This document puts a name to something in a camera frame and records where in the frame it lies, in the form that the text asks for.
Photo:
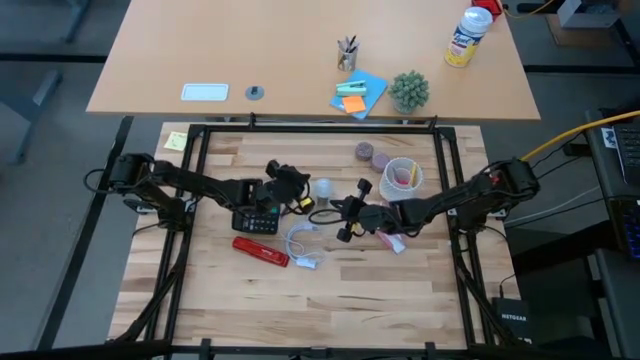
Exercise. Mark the pink item in cup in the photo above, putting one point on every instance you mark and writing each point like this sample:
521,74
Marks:
402,176

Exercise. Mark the light purple round container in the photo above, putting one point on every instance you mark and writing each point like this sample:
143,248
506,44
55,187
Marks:
381,163

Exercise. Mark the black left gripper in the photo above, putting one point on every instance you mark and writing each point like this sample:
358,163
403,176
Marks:
280,192

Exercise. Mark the yellow wipes canister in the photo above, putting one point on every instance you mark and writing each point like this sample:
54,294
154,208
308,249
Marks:
465,42

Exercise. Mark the white rectangular desk plate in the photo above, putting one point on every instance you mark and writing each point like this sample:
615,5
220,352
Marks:
205,92

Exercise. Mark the red object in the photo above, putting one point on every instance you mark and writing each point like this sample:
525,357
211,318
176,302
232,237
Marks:
487,6

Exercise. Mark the black calculator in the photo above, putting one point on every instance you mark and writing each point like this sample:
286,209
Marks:
255,222

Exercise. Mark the yellow pen in cup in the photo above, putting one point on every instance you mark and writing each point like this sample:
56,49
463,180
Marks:
414,172

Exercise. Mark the yellow sticky note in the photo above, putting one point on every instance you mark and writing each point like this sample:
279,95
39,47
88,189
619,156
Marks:
175,141

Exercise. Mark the black network router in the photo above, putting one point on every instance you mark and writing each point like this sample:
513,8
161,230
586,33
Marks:
512,317

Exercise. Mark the dark patterned round container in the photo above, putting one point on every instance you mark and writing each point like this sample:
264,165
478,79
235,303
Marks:
364,151

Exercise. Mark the blue notebook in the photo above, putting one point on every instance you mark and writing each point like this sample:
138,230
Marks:
376,87

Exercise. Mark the pen cup with pencils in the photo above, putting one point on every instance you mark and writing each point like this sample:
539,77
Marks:
347,59

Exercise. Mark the red stapler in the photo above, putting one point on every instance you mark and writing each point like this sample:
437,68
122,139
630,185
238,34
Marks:
260,251

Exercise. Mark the tan wooden desk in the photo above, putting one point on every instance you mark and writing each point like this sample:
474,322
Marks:
250,40

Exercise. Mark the mint green stapler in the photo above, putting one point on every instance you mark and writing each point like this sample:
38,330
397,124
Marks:
351,89

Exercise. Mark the white lightbulb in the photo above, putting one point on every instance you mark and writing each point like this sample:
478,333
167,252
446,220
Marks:
323,188

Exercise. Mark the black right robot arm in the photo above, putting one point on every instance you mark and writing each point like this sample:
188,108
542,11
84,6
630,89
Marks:
460,197

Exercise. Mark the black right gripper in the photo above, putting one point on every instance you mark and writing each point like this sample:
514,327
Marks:
375,220

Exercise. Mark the grey desk grommet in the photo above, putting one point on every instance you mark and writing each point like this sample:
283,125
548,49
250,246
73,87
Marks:
254,93

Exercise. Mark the white textured cup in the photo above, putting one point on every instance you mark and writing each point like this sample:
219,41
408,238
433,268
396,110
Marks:
390,190

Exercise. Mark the potted green succulent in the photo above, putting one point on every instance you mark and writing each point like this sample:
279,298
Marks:
409,91

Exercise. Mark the grey box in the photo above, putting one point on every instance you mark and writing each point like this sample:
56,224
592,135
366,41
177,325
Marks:
585,14

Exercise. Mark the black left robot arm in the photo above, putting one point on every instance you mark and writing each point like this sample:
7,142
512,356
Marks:
190,182

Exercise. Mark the orange sticky note pad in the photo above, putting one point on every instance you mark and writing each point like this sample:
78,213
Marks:
354,104

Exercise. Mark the pink tube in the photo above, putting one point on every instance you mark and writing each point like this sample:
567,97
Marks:
394,244

